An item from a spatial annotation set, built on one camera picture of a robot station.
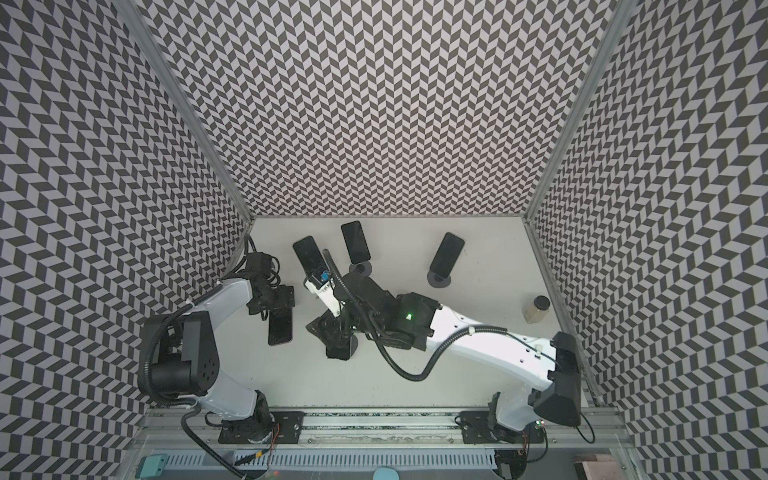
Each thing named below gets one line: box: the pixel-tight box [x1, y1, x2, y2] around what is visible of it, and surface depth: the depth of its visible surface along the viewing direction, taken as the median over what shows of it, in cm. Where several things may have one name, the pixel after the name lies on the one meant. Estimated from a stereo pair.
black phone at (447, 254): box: [430, 232, 465, 278], surface depth 94 cm
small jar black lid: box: [523, 295, 551, 324], surface depth 88 cm
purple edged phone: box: [268, 307, 293, 346], surface depth 91 cm
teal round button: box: [372, 467, 400, 480], surface depth 67 cm
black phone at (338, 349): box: [326, 339, 350, 361], surface depth 84 cm
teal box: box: [135, 454, 168, 479], surface depth 67 cm
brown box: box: [573, 454, 621, 480], surface depth 66 cm
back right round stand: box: [427, 270, 451, 288], surface depth 103 cm
